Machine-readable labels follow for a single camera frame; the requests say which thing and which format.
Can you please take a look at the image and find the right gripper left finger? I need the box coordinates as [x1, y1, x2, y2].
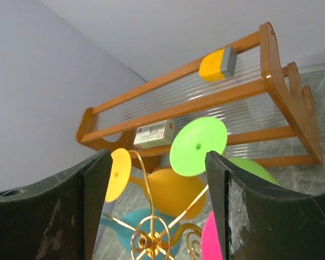
[0, 149, 112, 259]

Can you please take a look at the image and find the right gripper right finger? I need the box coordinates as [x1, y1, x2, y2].
[205, 151, 325, 259]

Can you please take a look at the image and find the pink wine glass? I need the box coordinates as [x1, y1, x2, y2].
[201, 211, 223, 260]

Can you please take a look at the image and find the orange wine glass front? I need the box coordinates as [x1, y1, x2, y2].
[105, 148, 206, 217]

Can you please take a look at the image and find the blue wine glass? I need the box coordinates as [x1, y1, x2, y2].
[100, 208, 183, 258]

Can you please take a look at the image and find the green wine glass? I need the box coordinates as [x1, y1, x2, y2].
[168, 116, 281, 186]

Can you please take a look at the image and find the wooden shelf rack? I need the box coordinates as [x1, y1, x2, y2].
[76, 22, 322, 166]

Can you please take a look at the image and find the small white green box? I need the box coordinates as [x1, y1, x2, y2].
[133, 120, 175, 149]

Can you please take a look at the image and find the yellow grey block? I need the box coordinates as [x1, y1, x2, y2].
[199, 47, 237, 82]

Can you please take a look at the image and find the gold wire wine glass rack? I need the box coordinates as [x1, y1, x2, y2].
[100, 159, 207, 259]

